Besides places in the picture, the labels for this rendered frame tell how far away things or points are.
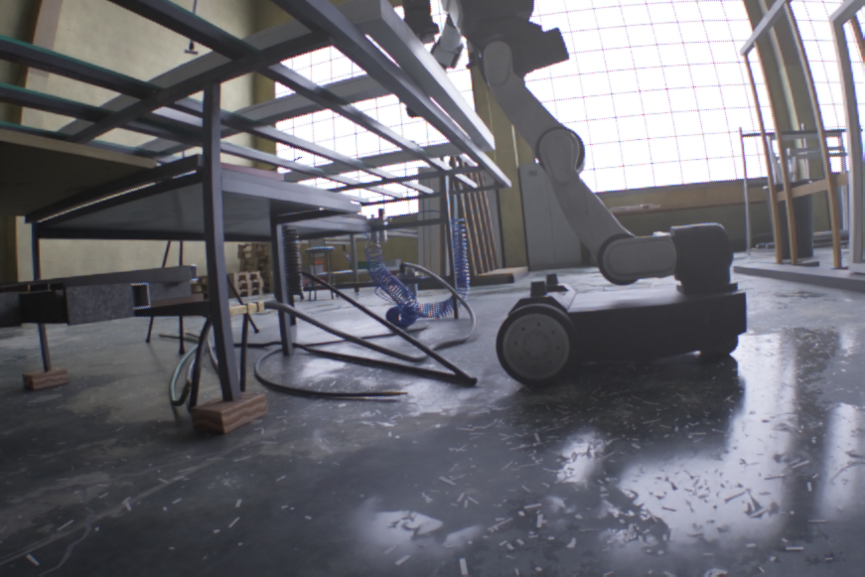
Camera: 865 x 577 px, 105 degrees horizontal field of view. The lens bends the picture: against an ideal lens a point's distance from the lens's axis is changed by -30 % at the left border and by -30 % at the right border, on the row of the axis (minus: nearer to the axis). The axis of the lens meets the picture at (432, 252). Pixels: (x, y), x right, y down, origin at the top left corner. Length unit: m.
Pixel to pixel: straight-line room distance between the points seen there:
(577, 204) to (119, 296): 1.15
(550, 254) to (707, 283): 7.25
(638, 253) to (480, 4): 0.87
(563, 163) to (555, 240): 7.22
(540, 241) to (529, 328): 7.40
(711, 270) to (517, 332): 0.56
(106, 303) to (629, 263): 1.16
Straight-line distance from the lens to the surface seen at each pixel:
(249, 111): 1.74
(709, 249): 1.34
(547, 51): 1.46
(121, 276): 0.96
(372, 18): 1.08
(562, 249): 8.50
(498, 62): 1.43
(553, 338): 1.13
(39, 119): 7.60
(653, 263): 1.29
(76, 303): 0.41
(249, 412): 1.10
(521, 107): 1.40
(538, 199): 8.56
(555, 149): 1.31
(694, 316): 1.21
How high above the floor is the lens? 0.32
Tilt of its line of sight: 1 degrees up
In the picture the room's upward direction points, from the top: 5 degrees counter-clockwise
